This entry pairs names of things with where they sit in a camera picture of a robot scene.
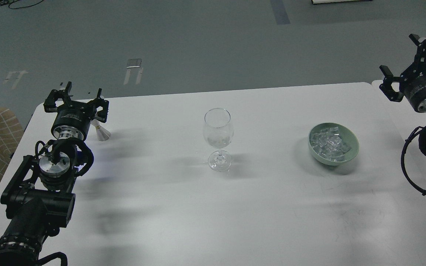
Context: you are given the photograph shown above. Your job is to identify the clear ice cubes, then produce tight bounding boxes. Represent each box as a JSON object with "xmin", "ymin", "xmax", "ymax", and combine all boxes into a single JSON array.
[{"xmin": 309, "ymin": 126, "xmax": 351, "ymax": 162}]

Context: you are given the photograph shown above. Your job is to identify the clear wine glass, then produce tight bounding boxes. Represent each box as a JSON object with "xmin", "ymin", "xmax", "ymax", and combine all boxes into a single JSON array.
[{"xmin": 203, "ymin": 108, "xmax": 234, "ymax": 172}]

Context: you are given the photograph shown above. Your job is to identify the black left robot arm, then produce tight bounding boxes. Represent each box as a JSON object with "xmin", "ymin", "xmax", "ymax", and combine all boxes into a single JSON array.
[{"xmin": 0, "ymin": 82, "xmax": 109, "ymax": 266}]

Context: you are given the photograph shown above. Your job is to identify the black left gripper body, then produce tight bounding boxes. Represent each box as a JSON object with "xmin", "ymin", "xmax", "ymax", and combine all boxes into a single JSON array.
[{"xmin": 51, "ymin": 104, "xmax": 96, "ymax": 141}]

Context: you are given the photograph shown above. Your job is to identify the green bowl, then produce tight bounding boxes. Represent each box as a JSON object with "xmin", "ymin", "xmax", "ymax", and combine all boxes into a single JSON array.
[{"xmin": 307, "ymin": 122, "xmax": 360, "ymax": 166}]

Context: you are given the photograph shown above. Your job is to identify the metal floor plate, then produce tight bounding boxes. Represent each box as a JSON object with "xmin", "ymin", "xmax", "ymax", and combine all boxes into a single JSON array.
[{"xmin": 126, "ymin": 58, "xmax": 142, "ymax": 69}]

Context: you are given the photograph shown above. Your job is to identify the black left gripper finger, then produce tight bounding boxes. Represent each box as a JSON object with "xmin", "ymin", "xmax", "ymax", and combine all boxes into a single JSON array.
[
  {"xmin": 43, "ymin": 82, "xmax": 73, "ymax": 113},
  {"xmin": 85, "ymin": 88, "xmax": 109, "ymax": 123}
]

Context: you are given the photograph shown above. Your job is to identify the steel double jigger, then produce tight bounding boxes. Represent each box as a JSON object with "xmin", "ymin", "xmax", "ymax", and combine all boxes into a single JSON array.
[{"xmin": 90, "ymin": 119, "xmax": 111, "ymax": 141}]

